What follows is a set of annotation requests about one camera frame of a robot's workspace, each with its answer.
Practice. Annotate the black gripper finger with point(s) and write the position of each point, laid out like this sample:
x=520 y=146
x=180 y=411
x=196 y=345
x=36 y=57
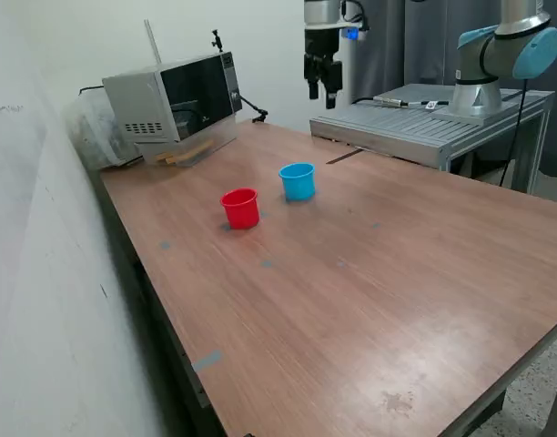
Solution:
x=313 y=75
x=333 y=84

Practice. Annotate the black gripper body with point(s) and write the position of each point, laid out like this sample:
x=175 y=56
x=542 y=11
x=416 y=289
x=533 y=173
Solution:
x=322 y=43

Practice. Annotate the silver blue-jointed robot arm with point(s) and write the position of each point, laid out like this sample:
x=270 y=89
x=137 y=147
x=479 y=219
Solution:
x=488 y=54

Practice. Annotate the aluminium robot base table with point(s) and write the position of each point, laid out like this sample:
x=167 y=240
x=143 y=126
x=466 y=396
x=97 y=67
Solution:
x=397 y=123

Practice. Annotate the blue plastic bin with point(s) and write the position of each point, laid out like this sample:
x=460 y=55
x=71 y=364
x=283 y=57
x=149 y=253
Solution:
x=297 y=186

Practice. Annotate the red plastic bin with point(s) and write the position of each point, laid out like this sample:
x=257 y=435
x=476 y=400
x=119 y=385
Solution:
x=240 y=211

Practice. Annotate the white thin rod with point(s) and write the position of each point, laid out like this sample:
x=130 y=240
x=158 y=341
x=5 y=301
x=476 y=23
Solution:
x=153 y=43

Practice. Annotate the wooden stick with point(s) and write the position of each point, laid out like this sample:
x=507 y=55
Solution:
x=173 y=160
x=162 y=157

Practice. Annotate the silver microwave oven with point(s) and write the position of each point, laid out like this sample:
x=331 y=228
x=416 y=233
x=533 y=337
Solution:
x=142 y=104

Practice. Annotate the clear plastic bag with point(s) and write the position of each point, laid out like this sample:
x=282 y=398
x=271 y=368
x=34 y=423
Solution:
x=92 y=136

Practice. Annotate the long grey-blue tape strip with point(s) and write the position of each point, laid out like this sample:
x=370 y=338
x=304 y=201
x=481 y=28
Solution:
x=207 y=360

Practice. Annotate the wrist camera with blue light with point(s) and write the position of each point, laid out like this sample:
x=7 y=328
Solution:
x=351 y=33

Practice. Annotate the black camera mount knob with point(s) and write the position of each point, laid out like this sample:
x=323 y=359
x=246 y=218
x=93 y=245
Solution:
x=218 y=42

